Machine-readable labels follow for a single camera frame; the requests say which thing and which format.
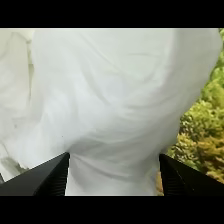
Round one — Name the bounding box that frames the white shirt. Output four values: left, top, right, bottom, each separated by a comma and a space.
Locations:
0, 28, 224, 197

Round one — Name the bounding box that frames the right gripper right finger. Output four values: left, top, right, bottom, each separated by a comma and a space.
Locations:
158, 153, 224, 197

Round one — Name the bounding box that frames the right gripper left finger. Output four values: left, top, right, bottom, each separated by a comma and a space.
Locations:
0, 151, 71, 197

